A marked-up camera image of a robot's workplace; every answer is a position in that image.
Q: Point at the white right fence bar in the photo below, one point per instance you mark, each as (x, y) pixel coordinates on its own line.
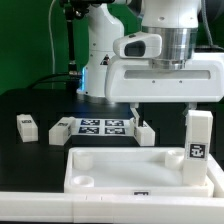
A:
(216, 175)

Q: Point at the black camera stand pole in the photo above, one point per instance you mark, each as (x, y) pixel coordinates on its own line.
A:
(73, 10)

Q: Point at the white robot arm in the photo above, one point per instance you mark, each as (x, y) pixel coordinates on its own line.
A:
(157, 64)

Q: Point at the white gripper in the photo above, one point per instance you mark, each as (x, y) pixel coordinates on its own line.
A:
(134, 81)

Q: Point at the white fence bar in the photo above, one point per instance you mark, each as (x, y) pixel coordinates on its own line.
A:
(216, 175)
(59, 207)

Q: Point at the fiducial marker sheet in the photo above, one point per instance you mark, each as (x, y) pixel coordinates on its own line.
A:
(102, 127)

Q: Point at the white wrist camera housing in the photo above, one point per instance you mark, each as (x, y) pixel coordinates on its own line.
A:
(138, 45)

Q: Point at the white front fence bar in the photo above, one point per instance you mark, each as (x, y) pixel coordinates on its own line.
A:
(59, 207)

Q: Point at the white desk top tray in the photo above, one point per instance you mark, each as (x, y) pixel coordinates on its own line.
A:
(130, 171)

